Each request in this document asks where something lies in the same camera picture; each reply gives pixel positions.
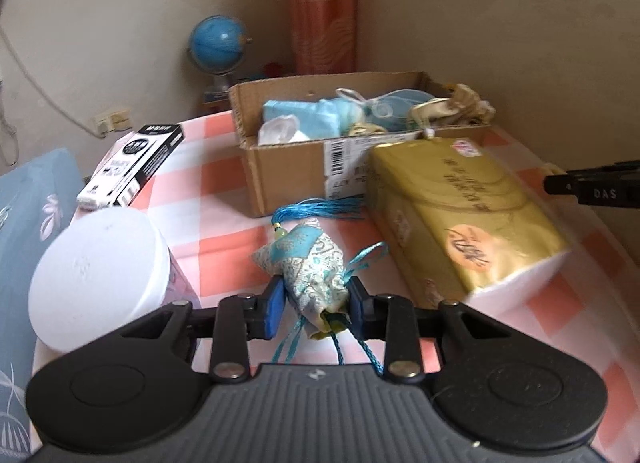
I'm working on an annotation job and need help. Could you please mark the orange patterned roll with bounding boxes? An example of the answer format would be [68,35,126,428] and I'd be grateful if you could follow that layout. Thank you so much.
[285,0,360,76]

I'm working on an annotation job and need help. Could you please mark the orange checkered tablecloth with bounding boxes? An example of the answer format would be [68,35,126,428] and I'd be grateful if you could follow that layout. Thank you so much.
[30,110,640,463]

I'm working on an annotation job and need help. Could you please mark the cardboard box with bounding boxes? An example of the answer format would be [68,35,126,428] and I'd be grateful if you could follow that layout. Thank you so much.
[229,71,496,218]

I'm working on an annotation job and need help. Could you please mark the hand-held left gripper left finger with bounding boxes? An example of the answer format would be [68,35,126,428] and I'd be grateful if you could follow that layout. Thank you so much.
[127,275,287,384]

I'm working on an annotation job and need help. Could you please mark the blue desk globe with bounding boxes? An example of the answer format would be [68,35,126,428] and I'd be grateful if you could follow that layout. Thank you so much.
[186,15,251,104]

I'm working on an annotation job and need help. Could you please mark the white plastic wrapper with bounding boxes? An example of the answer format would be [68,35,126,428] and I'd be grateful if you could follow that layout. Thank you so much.
[257,115,311,146]

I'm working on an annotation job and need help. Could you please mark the black and white carton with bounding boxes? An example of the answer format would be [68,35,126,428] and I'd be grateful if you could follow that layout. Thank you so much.
[76,124,186,208]

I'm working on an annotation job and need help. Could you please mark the plastic jar with white lid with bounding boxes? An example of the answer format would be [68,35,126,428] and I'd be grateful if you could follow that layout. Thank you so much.
[27,207,203,356]

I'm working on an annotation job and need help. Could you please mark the patterned sachet with blue tassel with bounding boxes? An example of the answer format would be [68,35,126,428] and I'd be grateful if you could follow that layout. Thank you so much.
[250,195,390,376]

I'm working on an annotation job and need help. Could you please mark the blue face mask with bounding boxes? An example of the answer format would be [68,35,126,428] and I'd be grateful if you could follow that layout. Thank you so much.
[262,99,346,140]

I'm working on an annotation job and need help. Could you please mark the white cable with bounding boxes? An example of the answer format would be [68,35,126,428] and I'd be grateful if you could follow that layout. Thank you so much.
[0,23,101,136]

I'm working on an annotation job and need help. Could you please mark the wall power socket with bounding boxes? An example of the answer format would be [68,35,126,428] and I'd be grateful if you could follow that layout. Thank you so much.
[94,107,132,136]

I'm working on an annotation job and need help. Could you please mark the gold tissue pack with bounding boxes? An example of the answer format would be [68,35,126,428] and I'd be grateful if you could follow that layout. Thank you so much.
[366,137,573,316]

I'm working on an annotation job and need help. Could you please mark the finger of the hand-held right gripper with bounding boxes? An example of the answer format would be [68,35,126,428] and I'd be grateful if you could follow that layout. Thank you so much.
[544,160,640,208]

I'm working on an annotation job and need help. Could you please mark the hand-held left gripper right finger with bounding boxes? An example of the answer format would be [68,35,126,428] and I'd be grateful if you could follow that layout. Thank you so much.
[347,275,506,384]

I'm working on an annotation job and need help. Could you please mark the pale blue round plush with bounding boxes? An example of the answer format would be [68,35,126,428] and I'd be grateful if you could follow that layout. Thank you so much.
[332,95,369,136]

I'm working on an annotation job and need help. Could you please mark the cream crumpled cloth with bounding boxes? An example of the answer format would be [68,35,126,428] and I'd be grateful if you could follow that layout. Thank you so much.
[447,84,496,124]

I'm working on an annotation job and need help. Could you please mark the blue floral pillow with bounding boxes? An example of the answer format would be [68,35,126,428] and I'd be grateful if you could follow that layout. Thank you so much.
[0,148,86,454]

